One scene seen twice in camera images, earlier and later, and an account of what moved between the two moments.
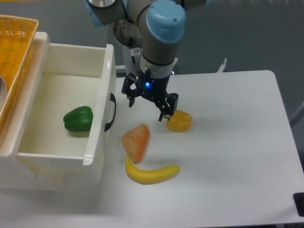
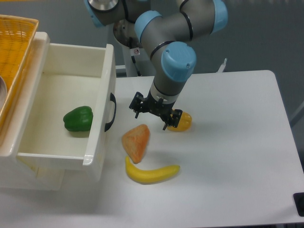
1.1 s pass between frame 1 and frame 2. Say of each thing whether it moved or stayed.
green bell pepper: stayed
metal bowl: stayed
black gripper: moved
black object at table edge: stayed
